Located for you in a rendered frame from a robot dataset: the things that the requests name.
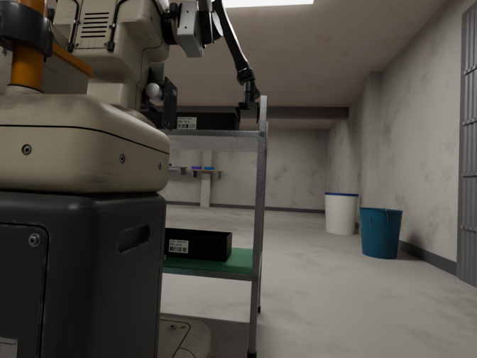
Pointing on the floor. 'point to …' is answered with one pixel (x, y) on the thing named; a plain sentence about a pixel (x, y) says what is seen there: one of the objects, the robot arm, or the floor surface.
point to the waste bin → (380, 231)
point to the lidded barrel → (341, 212)
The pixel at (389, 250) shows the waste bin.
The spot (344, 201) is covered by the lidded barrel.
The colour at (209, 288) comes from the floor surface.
